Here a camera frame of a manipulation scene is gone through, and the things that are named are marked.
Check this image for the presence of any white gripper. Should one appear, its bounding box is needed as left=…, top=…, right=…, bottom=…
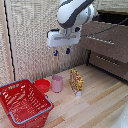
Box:
left=46, top=28, right=82, bottom=58

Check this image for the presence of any pink mug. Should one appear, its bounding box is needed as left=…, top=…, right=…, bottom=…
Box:
left=50, top=74, right=64, bottom=94

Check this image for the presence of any brown drawer cabinet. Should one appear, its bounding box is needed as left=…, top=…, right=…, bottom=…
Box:
left=80, top=9, right=128, bottom=82

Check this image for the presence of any colourful patterned snack box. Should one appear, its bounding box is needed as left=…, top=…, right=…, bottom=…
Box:
left=68, top=68, right=85, bottom=98

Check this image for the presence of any red shopping basket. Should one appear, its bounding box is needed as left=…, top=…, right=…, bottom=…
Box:
left=0, top=78, right=55, bottom=128

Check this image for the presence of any metal drawer handle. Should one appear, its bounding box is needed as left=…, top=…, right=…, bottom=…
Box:
left=85, top=35, right=116, bottom=46
left=95, top=54, right=121, bottom=67

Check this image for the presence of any red bowl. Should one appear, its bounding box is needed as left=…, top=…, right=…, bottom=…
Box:
left=33, top=78, right=52, bottom=94

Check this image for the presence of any black cable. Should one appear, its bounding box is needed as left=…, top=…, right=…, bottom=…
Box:
left=81, top=16, right=128, bottom=38

